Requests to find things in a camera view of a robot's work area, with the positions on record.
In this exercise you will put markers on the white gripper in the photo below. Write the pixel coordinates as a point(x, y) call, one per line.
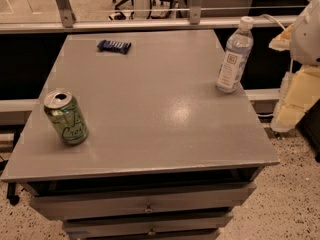
point(306, 37)

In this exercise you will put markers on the clear plastic water bottle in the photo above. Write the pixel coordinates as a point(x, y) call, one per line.
point(237, 51)

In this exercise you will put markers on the blue rxbar wrapper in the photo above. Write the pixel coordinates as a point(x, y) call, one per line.
point(114, 46)

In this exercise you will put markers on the grey drawer cabinet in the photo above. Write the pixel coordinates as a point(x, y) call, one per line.
point(168, 155)

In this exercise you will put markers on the green la croix can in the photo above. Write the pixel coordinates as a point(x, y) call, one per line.
point(65, 115)

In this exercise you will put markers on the metal window frame rail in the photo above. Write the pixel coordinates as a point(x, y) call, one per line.
point(75, 16)

